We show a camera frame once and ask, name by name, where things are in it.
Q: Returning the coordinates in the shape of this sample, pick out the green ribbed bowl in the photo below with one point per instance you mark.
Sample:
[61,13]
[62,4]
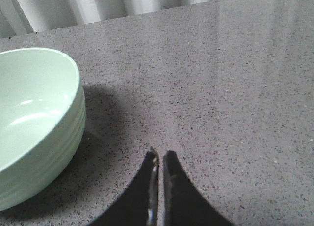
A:
[42,120]

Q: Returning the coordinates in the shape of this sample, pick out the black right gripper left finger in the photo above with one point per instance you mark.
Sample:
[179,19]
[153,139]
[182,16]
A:
[138,204]

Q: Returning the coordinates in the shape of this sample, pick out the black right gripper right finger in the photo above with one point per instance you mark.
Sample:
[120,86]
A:
[184,205]

